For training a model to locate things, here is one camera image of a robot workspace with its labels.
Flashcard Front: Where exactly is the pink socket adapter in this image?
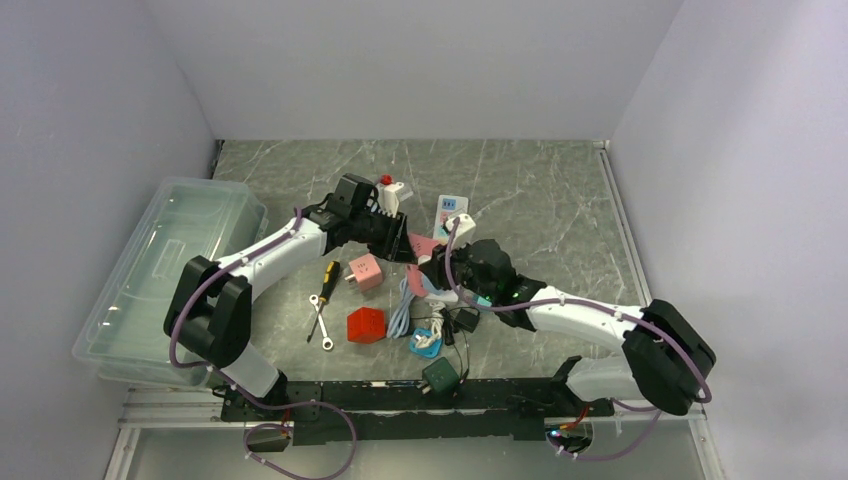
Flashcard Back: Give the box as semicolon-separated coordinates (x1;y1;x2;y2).
344;253;384;292

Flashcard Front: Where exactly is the dark green cube socket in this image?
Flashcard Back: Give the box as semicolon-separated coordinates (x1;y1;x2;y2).
420;357;460;396

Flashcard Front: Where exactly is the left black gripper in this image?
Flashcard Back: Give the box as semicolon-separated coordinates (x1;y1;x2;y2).
350;207;417;264

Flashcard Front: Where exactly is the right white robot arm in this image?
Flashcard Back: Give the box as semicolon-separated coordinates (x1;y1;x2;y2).
419;239;716;416

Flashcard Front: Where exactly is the teal green charger plug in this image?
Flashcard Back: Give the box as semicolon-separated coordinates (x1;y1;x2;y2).
473;295;492;308

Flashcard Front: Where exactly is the black yellow screwdriver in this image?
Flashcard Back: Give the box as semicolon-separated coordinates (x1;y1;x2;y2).
317;261;341;307

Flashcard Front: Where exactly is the clear plastic storage bin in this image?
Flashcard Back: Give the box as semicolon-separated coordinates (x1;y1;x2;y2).
72;177;268;387

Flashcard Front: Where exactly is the white multicolour power strip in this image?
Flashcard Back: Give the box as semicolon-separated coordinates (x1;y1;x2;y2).
425;195;469;305

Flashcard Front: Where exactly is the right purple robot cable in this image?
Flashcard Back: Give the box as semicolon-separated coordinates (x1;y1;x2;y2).
443;217;713;463

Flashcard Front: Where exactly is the silver ratchet wrench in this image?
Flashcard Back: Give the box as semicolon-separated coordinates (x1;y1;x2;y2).
307;295;334;352

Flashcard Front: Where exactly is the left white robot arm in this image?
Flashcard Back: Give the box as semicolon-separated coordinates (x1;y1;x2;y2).
163;173;416;420

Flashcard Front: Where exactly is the teal blue plug adapter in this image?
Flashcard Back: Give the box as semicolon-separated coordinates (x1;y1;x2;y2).
408;328;443;359

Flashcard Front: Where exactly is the light blue charger plug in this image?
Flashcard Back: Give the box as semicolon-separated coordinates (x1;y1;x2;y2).
420;274;444;295

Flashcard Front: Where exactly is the pink triangular power strip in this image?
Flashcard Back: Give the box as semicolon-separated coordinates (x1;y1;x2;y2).
405;233;441;298

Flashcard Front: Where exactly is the light blue cable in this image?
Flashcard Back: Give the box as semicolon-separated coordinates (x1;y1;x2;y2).
385;276;417;340

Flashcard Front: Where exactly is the red cube socket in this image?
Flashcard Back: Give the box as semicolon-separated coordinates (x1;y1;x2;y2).
347;307;387;344

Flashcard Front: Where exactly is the black aluminium base frame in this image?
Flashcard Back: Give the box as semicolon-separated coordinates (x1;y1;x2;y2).
213;376;615;446

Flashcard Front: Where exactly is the black charger with thin cable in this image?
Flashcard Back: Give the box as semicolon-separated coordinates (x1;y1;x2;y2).
439;307;480;382

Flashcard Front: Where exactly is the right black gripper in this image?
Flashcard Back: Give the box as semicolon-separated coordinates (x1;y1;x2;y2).
419;235;496;303

